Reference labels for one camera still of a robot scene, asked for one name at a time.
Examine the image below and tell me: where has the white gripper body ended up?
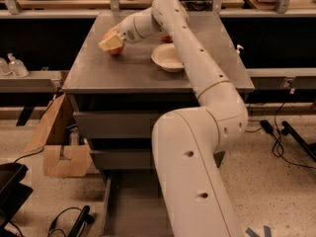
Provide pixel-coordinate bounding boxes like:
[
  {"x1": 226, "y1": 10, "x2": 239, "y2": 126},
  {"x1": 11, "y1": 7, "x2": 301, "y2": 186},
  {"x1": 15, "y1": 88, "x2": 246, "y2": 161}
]
[{"x1": 113, "y1": 16, "x2": 142, "y2": 43}]

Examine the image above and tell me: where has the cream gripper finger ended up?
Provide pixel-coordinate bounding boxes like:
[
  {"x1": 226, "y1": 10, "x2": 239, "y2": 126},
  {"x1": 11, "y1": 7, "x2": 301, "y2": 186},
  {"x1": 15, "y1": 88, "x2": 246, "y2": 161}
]
[{"x1": 99, "y1": 33, "x2": 124, "y2": 51}]

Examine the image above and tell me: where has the red apple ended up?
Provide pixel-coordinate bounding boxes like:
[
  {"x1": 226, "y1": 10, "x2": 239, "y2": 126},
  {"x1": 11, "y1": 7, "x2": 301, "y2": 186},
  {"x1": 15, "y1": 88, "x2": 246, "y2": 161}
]
[{"x1": 103, "y1": 32, "x2": 124, "y2": 55}]

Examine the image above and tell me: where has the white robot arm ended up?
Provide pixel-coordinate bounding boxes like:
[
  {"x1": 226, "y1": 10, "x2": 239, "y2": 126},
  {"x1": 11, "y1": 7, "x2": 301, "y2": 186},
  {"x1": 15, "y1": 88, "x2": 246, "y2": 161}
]
[{"x1": 99, "y1": 0, "x2": 248, "y2": 237}]

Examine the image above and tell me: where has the grey drawer cabinet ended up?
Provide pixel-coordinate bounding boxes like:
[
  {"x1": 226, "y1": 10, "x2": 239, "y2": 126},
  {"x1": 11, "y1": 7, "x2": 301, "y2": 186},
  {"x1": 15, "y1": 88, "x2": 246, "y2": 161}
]
[{"x1": 61, "y1": 10, "x2": 255, "y2": 180}]

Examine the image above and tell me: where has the grey top drawer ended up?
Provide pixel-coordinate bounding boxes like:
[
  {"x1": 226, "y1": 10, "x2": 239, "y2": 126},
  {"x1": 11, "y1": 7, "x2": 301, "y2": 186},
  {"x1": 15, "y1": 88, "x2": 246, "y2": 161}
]
[{"x1": 73, "y1": 112, "x2": 160, "y2": 139}]

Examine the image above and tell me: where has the grey middle drawer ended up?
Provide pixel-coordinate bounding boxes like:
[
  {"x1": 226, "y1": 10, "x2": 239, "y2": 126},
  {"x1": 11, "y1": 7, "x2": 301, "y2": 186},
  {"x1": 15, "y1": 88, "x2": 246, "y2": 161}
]
[{"x1": 89, "y1": 148, "x2": 227, "y2": 171}]

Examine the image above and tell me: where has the grey open bottom drawer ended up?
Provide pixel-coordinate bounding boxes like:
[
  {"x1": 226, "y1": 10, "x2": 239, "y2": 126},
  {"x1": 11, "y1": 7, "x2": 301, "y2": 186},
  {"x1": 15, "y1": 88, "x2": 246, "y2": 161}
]
[{"x1": 101, "y1": 169, "x2": 174, "y2": 237}]

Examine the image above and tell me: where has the red Coca-Cola can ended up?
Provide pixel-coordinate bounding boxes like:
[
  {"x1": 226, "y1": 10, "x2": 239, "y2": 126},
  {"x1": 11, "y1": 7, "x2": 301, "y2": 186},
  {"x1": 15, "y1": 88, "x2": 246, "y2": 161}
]
[{"x1": 161, "y1": 35, "x2": 173, "y2": 43}]

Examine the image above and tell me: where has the white paper bowl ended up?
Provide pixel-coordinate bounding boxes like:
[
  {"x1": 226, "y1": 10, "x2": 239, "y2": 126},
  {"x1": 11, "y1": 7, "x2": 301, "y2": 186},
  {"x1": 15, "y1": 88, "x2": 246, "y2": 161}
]
[{"x1": 151, "y1": 43, "x2": 184, "y2": 73}]

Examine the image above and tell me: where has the clear sanitizer bottle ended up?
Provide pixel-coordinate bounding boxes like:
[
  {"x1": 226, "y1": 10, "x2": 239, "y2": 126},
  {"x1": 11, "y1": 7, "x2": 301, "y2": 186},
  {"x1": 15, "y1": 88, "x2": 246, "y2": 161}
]
[{"x1": 8, "y1": 53, "x2": 29, "y2": 77}]

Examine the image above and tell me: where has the small white pump nozzle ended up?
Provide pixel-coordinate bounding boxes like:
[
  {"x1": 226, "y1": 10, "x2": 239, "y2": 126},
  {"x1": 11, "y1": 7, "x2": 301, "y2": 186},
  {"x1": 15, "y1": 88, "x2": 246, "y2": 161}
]
[{"x1": 236, "y1": 44, "x2": 244, "y2": 54}]

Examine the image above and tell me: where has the brown cardboard box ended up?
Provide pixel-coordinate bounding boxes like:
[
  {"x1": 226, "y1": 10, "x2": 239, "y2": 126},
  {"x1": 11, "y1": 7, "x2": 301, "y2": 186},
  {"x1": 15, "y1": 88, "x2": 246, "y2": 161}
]
[{"x1": 25, "y1": 93, "x2": 92, "y2": 178}]

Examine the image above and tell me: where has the black power adapter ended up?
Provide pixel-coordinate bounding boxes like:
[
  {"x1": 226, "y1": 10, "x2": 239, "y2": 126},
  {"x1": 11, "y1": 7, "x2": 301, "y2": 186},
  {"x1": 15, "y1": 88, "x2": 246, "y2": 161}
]
[{"x1": 260, "y1": 119, "x2": 274, "y2": 134}]

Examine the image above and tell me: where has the black metal floor bar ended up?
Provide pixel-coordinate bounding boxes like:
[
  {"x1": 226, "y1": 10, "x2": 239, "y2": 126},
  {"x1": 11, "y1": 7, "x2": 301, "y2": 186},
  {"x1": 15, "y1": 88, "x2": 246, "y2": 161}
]
[{"x1": 281, "y1": 120, "x2": 316, "y2": 162}]

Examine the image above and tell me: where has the blue floor tape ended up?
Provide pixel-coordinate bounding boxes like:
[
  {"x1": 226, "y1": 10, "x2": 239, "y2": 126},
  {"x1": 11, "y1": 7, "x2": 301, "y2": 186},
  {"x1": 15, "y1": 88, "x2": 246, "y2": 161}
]
[{"x1": 245, "y1": 225, "x2": 273, "y2": 237}]

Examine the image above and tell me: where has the black handle with cable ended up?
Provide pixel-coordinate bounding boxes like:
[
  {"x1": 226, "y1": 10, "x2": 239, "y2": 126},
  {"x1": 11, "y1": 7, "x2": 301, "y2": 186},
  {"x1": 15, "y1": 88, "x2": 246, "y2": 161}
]
[{"x1": 47, "y1": 205, "x2": 95, "y2": 237}]

